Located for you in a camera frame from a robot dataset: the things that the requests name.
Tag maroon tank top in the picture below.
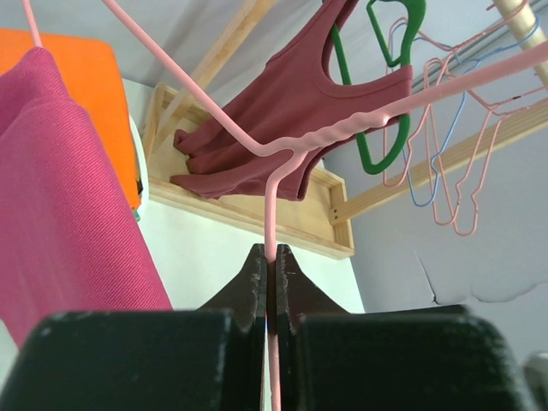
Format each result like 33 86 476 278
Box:
170 0 414 202

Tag green plastic hanger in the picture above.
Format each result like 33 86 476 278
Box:
355 1 426 175

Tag wooden clothes rack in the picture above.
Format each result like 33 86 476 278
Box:
140 0 548 261

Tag pink trousers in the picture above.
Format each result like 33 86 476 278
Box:
1 48 171 345

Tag blue wire hanger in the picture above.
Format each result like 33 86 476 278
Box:
382 15 540 207

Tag orange folded cloth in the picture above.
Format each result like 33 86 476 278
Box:
1 29 140 218

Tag white laundry basket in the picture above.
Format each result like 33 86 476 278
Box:
129 116 150 222

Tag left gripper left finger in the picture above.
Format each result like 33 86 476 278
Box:
1 244 267 410

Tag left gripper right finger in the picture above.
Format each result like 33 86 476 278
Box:
276 244 537 410

